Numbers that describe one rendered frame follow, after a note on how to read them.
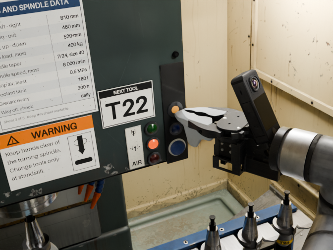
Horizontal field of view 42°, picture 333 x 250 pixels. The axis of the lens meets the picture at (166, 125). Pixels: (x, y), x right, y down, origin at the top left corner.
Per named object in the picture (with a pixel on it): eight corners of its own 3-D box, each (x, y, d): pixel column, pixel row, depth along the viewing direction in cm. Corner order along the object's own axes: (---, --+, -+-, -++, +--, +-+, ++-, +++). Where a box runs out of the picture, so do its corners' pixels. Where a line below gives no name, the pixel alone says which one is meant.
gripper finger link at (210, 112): (177, 136, 81) (219, 149, 76) (175, 107, 78) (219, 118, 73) (186, 129, 83) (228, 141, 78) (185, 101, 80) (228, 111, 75)
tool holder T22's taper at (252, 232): (254, 228, 115) (255, 208, 112) (260, 239, 111) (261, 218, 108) (239, 230, 115) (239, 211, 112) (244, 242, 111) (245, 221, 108)
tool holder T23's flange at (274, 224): (286, 219, 121) (287, 213, 120) (300, 232, 116) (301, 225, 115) (267, 226, 119) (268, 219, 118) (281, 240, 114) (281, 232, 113)
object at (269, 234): (283, 238, 114) (283, 236, 113) (266, 245, 112) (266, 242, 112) (267, 223, 119) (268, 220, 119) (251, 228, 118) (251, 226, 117)
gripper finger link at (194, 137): (167, 143, 79) (210, 156, 74) (165, 113, 76) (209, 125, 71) (177, 136, 81) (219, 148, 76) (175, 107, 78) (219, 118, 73)
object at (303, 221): (316, 225, 117) (317, 223, 117) (301, 231, 115) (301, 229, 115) (300, 211, 123) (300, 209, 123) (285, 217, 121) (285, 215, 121)
